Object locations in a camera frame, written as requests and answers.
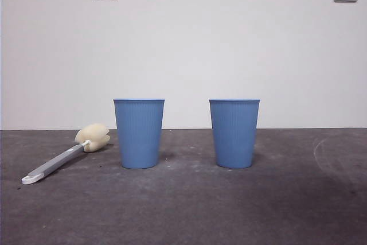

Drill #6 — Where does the blue ribbed plastic cup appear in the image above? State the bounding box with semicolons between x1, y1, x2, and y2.
208;99;261;169
112;98;166;169

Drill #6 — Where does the cup brush with sponge head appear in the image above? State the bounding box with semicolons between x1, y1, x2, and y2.
21;123;111;185

